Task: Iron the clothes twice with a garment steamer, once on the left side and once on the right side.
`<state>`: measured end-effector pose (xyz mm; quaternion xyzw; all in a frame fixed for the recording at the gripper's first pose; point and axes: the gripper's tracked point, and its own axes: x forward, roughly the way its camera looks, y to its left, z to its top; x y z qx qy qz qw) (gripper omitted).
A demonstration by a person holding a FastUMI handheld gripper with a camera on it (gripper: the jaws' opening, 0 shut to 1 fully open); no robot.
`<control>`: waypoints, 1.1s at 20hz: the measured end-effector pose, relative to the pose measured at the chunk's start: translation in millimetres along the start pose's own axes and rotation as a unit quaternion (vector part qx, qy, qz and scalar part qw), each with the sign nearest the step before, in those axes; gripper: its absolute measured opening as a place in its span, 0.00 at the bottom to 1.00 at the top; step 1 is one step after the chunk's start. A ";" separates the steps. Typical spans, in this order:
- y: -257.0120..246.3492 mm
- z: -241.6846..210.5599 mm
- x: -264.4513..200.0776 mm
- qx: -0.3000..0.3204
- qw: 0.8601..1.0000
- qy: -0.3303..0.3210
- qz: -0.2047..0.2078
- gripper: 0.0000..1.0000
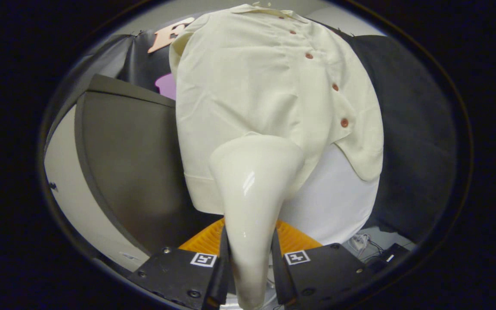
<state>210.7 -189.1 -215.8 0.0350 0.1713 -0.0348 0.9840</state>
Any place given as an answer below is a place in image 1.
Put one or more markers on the cream button shirt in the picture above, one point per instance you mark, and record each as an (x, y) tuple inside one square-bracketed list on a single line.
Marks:
[(239, 86)]

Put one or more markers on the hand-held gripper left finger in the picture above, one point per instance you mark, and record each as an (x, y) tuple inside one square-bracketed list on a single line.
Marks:
[(221, 280)]

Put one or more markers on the black box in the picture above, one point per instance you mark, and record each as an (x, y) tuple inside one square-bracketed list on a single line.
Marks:
[(388, 258)]

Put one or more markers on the white garment steamer head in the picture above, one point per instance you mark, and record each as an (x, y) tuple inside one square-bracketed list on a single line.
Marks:
[(252, 185)]

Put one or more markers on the grey cabinet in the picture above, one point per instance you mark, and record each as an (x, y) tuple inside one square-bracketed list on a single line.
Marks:
[(131, 163)]

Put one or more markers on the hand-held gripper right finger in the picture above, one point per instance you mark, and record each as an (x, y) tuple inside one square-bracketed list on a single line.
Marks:
[(279, 280)]

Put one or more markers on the white hanging board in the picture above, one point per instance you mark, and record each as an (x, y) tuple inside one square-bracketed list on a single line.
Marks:
[(330, 202)]

